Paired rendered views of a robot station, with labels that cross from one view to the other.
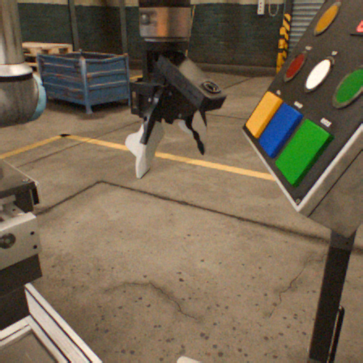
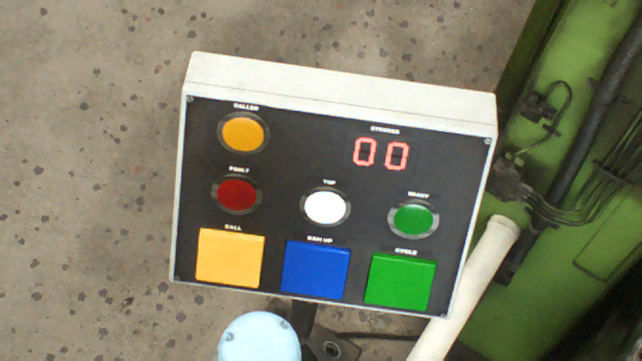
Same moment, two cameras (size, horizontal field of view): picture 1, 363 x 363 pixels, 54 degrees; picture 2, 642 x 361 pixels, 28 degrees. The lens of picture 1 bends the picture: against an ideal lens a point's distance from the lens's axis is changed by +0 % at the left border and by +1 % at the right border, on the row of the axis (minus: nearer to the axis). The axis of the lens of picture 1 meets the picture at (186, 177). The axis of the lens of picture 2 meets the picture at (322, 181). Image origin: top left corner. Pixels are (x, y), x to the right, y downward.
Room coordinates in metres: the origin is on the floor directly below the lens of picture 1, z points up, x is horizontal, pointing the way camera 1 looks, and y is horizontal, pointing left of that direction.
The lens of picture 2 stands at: (0.54, 0.33, 2.44)
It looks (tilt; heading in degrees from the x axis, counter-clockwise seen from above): 68 degrees down; 270
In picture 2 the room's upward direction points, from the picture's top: 11 degrees clockwise
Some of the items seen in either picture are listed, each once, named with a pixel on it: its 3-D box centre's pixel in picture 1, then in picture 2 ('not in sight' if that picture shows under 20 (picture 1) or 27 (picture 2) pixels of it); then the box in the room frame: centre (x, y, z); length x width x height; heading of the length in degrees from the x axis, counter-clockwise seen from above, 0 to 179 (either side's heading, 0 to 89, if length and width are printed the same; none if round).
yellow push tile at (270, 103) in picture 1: (264, 115); (230, 256); (0.63, -0.14, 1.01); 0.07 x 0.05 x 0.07; 3
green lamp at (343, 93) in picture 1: (351, 87); (413, 219); (0.43, -0.20, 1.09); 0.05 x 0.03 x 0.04; 158
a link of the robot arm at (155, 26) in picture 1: (164, 25); not in sight; (0.57, 0.03, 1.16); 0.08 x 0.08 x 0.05
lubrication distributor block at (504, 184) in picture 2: not in sight; (509, 181); (0.29, -0.39, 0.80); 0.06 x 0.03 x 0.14; 158
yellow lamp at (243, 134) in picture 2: (326, 19); (243, 133); (0.64, -0.23, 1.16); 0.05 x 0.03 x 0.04; 158
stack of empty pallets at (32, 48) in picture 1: (36, 66); not in sight; (6.94, 2.82, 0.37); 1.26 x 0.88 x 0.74; 61
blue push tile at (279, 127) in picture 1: (281, 130); (314, 267); (0.53, -0.15, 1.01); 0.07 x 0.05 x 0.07; 3
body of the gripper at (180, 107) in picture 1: (163, 81); not in sight; (0.57, 0.04, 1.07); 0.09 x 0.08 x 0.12; 46
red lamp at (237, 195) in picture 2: (295, 66); (236, 194); (0.63, -0.19, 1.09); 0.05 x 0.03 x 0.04; 158
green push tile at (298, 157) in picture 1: (304, 153); (399, 279); (0.43, -0.15, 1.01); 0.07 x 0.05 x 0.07; 3
